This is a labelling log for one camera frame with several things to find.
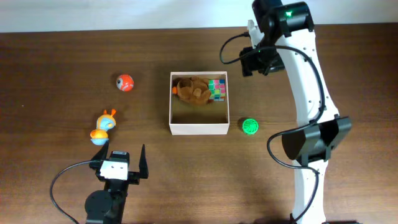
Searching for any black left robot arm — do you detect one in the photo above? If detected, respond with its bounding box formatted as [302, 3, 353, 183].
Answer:
[85, 141, 149, 224]

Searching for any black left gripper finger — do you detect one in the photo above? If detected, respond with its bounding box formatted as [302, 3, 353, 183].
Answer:
[139, 144, 149, 179]
[91, 140, 109, 161]

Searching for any blue orange snail toy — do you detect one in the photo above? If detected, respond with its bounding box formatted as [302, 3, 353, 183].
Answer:
[90, 109, 116, 146]

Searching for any beige open cardboard box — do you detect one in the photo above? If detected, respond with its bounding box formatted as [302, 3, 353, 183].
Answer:
[169, 71, 230, 135]

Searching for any brown plush toy animal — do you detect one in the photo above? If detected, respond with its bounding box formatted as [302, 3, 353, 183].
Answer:
[172, 76, 211, 106]

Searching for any colourful puzzle cube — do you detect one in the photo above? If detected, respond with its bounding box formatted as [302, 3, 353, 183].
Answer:
[208, 79, 226, 101]

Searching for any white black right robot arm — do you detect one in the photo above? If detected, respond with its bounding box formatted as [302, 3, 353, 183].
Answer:
[239, 1, 352, 223]

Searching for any red grey toy ball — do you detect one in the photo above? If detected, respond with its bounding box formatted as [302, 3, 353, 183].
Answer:
[116, 74, 134, 92]

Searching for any green lattice ball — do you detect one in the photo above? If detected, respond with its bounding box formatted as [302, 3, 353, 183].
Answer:
[242, 118, 259, 135]

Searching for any black left camera cable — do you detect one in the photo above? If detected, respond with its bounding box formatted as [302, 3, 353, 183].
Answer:
[49, 160, 94, 224]

